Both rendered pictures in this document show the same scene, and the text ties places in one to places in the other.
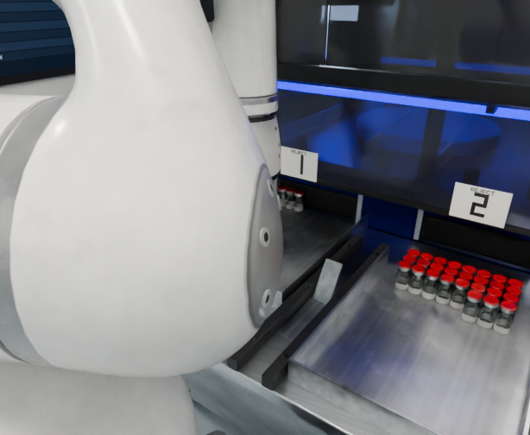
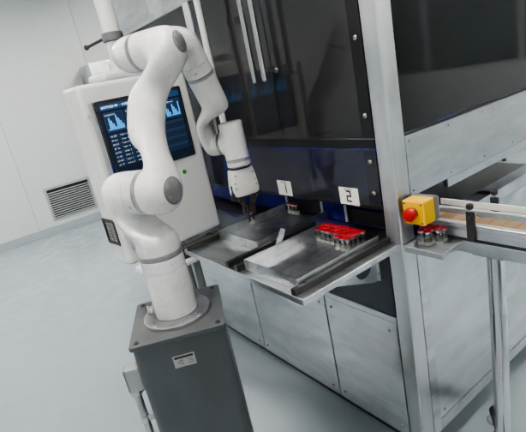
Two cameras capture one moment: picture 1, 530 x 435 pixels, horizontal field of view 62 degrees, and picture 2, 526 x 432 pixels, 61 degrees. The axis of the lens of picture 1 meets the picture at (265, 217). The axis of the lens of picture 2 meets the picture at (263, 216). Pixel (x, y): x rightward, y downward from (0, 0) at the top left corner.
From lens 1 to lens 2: 1.00 m
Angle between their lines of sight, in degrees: 22
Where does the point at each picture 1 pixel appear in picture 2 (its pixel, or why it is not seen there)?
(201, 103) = (157, 168)
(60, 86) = (180, 164)
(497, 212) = (355, 198)
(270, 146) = (249, 178)
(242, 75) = (230, 152)
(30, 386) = (141, 225)
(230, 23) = (223, 134)
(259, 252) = (166, 189)
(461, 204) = (343, 196)
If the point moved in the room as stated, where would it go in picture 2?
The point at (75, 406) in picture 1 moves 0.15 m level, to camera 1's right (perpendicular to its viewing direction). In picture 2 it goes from (149, 229) to (200, 225)
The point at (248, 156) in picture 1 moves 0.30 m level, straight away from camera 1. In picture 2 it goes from (165, 175) to (211, 149)
